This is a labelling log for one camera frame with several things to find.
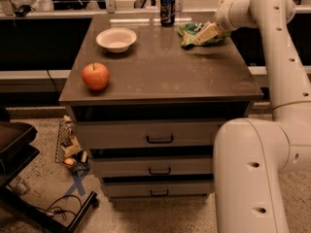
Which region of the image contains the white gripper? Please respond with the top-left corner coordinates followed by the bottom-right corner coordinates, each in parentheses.
top-left (192, 0), bottom-right (240, 46)

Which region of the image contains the grey drawer cabinet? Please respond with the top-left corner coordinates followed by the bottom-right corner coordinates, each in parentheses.
top-left (59, 14), bottom-right (262, 186)

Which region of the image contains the blue tape cross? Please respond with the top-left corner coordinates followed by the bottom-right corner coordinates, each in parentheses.
top-left (65, 170), bottom-right (88, 196)

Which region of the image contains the white bowl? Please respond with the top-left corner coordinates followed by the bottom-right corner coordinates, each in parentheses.
top-left (96, 28), bottom-right (137, 53)

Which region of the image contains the bottom grey drawer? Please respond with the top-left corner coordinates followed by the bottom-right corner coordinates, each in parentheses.
top-left (101, 180), bottom-right (214, 199)

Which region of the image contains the blue soda can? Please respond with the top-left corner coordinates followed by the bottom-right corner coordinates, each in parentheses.
top-left (160, 0), bottom-right (175, 26)

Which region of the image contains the grey drawer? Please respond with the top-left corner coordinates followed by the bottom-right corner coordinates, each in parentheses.
top-left (72, 119), bottom-right (225, 150)
top-left (101, 180), bottom-right (214, 199)
top-left (89, 155), bottom-right (213, 178)

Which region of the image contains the red apple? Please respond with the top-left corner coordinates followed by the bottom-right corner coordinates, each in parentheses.
top-left (82, 62), bottom-right (110, 91)

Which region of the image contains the top grey drawer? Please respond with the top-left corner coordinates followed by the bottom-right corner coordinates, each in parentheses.
top-left (72, 119), bottom-right (225, 150)

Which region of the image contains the middle grey drawer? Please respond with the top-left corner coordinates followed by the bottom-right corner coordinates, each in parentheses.
top-left (89, 155), bottom-right (213, 178)

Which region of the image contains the wire basket with snacks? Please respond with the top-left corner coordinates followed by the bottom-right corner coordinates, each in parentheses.
top-left (54, 116), bottom-right (90, 174)

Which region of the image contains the green rice chip bag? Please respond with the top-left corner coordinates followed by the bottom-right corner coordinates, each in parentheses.
top-left (177, 21), bottom-right (230, 48)

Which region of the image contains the black floor cable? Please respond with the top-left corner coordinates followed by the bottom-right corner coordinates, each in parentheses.
top-left (33, 194), bottom-right (84, 221)

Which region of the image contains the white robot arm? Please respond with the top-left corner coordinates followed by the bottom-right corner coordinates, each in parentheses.
top-left (213, 0), bottom-right (311, 233)

